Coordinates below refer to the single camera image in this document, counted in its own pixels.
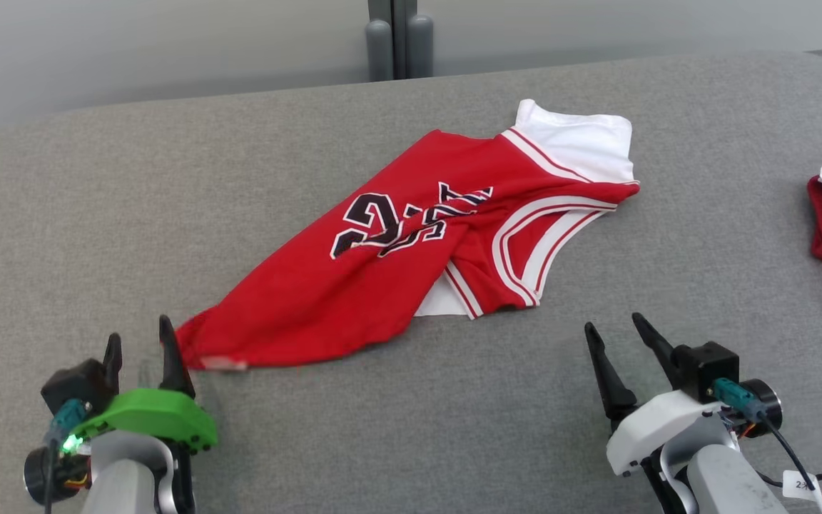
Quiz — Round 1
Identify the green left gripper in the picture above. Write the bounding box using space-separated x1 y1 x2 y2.
72 315 219 454

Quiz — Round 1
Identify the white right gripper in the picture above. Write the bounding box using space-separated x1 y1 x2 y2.
584 312 726 476

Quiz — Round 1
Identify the red white basketball jersey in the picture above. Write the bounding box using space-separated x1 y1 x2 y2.
175 99 641 371

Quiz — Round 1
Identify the left camera cable teal plug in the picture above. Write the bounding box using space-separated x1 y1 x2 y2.
43 398 89 514

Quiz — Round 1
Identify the white paper cable tag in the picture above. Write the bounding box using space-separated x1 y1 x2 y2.
781 469 822 503

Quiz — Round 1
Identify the grey cylindrical post cap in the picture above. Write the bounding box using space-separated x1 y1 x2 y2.
406 14 435 79
365 19 393 82

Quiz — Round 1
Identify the grey metal partition post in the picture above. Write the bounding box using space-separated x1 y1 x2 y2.
367 0 418 80

